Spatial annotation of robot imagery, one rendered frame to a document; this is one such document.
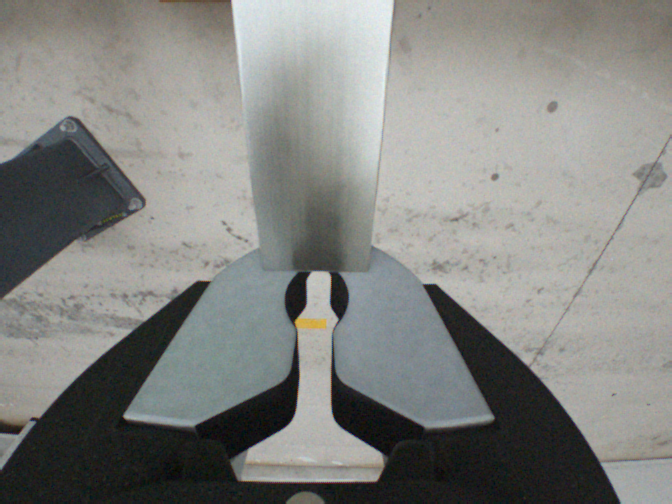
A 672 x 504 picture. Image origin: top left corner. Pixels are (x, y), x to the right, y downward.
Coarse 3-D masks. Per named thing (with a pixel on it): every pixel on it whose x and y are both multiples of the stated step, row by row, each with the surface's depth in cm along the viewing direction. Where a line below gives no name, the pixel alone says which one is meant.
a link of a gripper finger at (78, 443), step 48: (192, 288) 8; (144, 336) 6; (96, 384) 5; (48, 432) 5; (96, 432) 5; (144, 432) 5; (0, 480) 4; (48, 480) 4; (96, 480) 4; (144, 480) 4
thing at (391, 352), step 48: (336, 288) 9; (384, 288) 8; (336, 336) 7; (384, 336) 7; (432, 336) 7; (336, 384) 6; (384, 384) 6; (432, 384) 6; (384, 432) 6; (432, 432) 5
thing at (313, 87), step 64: (256, 0) 5; (320, 0) 5; (384, 0) 5; (256, 64) 6; (320, 64) 6; (384, 64) 6; (256, 128) 7; (320, 128) 7; (256, 192) 7; (320, 192) 7; (320, 256) 8
